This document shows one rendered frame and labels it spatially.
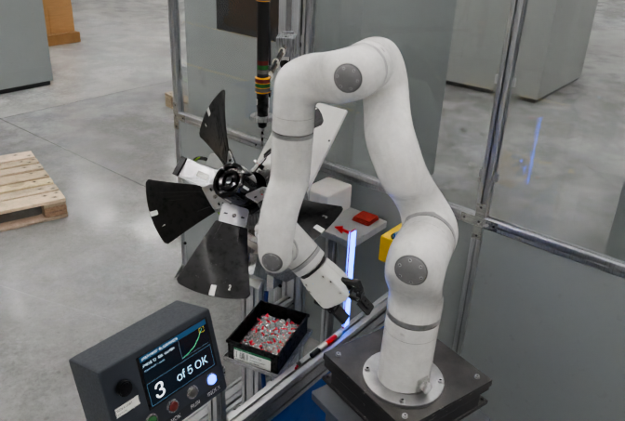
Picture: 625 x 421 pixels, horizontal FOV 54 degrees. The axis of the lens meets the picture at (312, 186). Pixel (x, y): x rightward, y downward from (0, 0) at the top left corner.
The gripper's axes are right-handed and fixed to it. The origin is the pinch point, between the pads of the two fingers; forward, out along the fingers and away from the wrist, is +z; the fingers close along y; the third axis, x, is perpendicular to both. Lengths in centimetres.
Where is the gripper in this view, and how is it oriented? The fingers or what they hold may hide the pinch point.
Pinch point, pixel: (355, 313)
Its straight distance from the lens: 149.6
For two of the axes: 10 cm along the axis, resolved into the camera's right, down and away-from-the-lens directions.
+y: 5.8, -3.9, -7.2
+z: 6.6, 7.4, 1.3
